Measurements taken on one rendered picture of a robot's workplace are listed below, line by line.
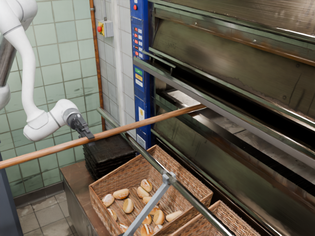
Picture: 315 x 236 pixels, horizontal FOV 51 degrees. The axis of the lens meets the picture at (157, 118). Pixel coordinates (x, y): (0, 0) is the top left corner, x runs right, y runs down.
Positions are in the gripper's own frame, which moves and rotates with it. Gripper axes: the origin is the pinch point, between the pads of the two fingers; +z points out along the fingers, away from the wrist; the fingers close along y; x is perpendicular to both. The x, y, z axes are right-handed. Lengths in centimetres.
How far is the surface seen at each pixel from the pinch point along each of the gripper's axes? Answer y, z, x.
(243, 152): 3, 43, -54
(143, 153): 2.5, 20.3, -16.8
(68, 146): -0.4, 2.0, 10.5
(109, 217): 47.7, 3.7, -4.5
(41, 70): 5, -121, -7
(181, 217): 40, 29, -32
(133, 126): -0.8, 1.7, -21.6
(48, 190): 114, -119, 5
